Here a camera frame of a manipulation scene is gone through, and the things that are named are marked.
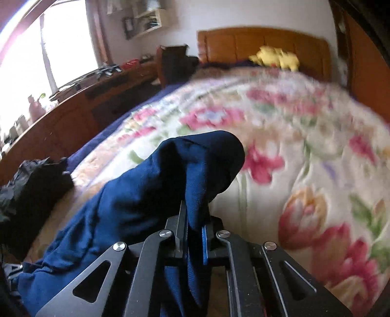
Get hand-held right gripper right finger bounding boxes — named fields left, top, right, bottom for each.
left=201, top=215, right=354, bottom=317

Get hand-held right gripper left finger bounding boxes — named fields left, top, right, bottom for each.
left=35, top=199, right=188, bottom=317

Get blue suit jacket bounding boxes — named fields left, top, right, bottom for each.
left=17, top=130, right=246, bottom=317

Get navy bed sheet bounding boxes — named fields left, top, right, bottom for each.
left=67, top=81, right=195, bottom=176

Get floral blanket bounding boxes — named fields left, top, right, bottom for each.
left=23, top=69, right=390, bottom=317

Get black garment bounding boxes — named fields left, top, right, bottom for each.
left=0, top=157, right=74, bottom=259

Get wooden desk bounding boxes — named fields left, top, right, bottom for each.
left=0, top=59, right=159, bottom=183

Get dark wooden chair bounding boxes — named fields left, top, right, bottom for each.
left=156, top=44, right=198, bottom=89

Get pink bottle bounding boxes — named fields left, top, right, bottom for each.
left=27, top=94, right=43, bottom=122

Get yellow plush toy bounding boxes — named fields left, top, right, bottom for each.
left=248, top=46, right=300, bottom=72

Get wooden headboard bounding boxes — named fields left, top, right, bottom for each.
left=197, top=27, right=332, bottom=81

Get black binder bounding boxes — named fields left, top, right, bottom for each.
left=122, top=17, right=135, bottom=39

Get window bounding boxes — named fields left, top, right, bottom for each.
left=0, top=0, right=106, bottom=138

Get wooden wardrobe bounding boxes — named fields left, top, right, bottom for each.
left=331, top=0, right=390, bottom=122

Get white wall shelf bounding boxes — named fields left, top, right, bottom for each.
left=122, top=0, right=171, bottom=40

